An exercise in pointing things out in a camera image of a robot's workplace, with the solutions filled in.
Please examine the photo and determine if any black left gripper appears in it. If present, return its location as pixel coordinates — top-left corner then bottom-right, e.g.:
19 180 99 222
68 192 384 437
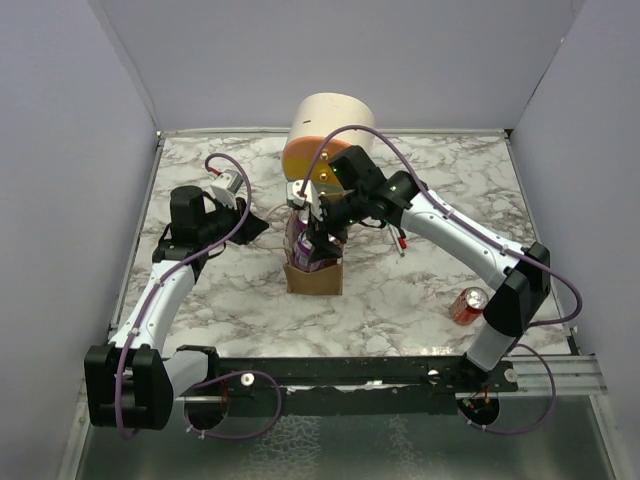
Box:
199 193 269 245

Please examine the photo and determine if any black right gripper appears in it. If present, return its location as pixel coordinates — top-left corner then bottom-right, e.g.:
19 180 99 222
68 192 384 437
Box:
304 190 368 262

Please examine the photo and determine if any purple Fanta can front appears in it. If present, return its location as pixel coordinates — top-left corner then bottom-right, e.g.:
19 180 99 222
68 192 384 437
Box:
294 233 340 273

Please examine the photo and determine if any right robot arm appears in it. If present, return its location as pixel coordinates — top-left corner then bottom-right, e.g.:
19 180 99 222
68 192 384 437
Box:
290 146 550 391

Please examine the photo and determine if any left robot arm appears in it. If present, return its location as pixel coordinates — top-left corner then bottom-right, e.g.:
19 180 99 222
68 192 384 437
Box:
84 186 268 440

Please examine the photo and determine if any red capped marker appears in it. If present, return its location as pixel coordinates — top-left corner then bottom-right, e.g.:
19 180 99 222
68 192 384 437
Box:
395 230 407 251

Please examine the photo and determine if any round cream drawer cabinet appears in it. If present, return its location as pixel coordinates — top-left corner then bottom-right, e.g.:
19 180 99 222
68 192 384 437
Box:
281 93 375 194

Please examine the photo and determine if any red cola can front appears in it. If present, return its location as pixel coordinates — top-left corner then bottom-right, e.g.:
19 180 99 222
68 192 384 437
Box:
449 287 489 326

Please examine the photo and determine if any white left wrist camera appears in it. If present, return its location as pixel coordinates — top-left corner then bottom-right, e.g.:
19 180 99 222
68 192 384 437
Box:
210 169 244 210

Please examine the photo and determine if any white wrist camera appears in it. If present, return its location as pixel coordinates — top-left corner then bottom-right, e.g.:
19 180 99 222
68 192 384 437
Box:
286 180 322 220
210 169 244 210

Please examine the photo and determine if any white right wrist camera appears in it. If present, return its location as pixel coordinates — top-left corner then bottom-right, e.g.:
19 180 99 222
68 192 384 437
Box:
286 180 322 220

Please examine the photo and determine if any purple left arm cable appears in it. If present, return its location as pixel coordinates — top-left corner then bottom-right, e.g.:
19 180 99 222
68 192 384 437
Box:
113 154 251 441

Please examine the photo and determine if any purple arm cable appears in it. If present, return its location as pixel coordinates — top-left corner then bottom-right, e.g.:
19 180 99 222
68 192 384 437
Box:
113 154 251 441
299 124 584 329

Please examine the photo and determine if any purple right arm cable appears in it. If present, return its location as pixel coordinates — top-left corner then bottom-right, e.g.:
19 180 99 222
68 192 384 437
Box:
299 124 584 329

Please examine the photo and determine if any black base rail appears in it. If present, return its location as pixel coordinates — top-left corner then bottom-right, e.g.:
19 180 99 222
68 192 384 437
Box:
187 346 517 418

